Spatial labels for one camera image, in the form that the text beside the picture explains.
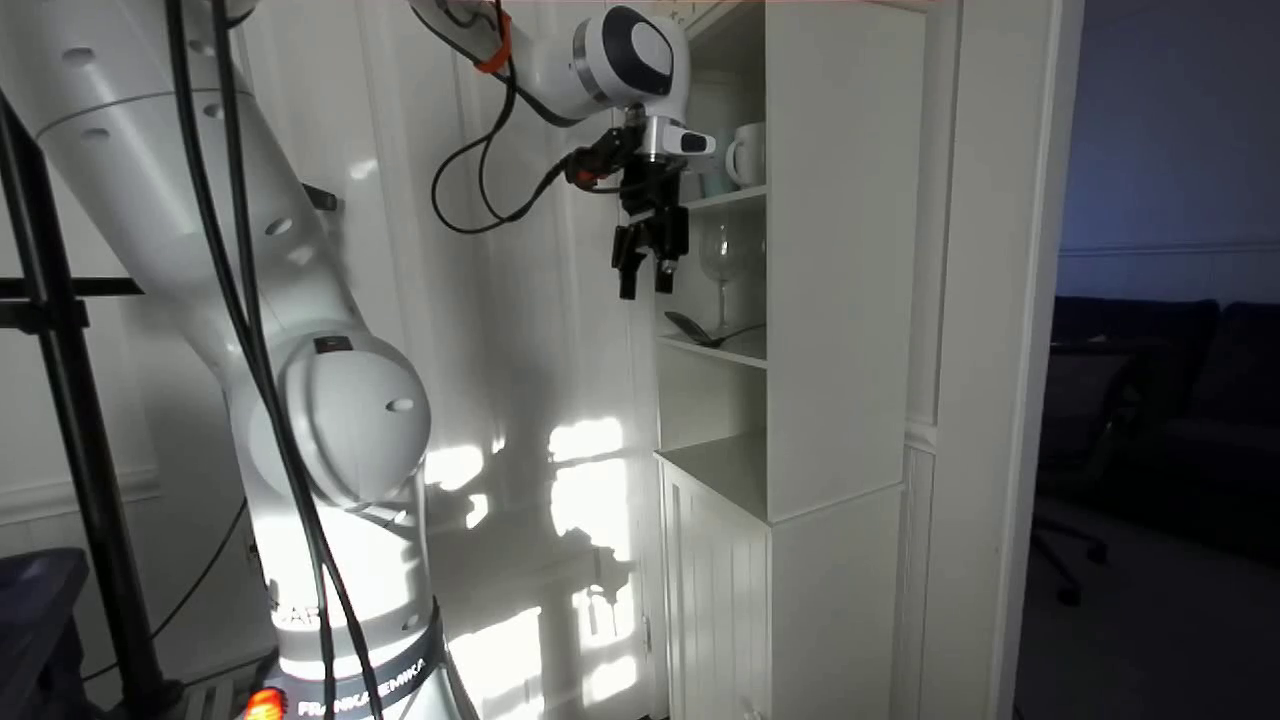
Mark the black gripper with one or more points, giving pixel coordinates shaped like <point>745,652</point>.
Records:
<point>653,219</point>

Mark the white ceramic mug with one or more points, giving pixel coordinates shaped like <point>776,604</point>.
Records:
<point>745,156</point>

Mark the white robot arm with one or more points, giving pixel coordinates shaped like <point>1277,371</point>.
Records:
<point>164,149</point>

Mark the white shelf cabinet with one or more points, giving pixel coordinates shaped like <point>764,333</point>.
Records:
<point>780,455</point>

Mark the clear wine glass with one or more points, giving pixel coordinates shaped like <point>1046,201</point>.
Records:
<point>721,264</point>

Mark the light blue cup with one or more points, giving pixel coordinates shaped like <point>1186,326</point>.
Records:
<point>714,178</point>

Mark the dark office chair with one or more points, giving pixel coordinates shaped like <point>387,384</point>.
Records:
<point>1088,408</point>

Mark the black metal stand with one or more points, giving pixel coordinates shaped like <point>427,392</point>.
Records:
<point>59,318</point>

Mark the dark blue bin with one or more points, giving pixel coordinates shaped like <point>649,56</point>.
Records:
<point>37,634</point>

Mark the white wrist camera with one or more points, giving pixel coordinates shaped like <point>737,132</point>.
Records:
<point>668,139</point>

